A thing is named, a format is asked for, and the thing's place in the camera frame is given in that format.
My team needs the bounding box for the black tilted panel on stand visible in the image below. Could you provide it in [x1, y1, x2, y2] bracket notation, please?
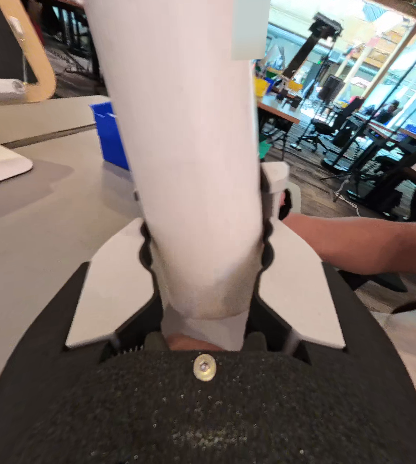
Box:
[282, 13, 343, 78]

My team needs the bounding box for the black office chair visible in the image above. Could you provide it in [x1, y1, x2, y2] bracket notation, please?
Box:
[291, 98, 364, 153]

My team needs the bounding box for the black chair armrest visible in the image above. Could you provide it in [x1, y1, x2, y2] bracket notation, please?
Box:
[339, 270, 408, 292]

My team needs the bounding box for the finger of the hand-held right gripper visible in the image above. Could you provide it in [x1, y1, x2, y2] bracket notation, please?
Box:
[260, 162, 290, 220]

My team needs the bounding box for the wooden background table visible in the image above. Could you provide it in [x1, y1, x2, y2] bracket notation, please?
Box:
[257, 94, 301, 124]

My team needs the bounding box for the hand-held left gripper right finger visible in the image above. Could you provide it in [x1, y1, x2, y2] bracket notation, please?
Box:
[246, 217, 346, 350]

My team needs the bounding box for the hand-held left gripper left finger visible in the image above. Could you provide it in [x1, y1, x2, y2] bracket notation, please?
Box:
[65, 217, 164, 349]

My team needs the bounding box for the person's right forearm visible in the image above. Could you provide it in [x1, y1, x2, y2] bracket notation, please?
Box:
[282, 211, 416, 275]

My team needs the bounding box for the blue plastic bin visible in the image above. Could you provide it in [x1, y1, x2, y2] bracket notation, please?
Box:
[89, 101, 130, 171]

